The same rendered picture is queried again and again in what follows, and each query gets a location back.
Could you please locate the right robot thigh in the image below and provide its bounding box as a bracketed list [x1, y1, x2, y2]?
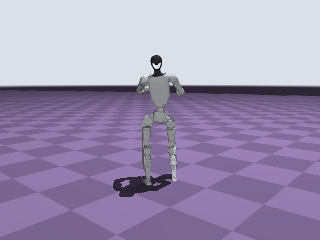
[166, 116, 176, 155]

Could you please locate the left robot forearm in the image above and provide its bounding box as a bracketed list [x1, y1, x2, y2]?
[144, 86, 150, 93]

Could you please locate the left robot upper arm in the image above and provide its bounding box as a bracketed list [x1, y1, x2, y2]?
[136, 76, 149, 95]

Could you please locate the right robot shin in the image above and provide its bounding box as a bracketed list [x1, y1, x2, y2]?
[169, 147, 177, 180]

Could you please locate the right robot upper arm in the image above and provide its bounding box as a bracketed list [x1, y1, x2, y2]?
[168, 74, 185, 97]

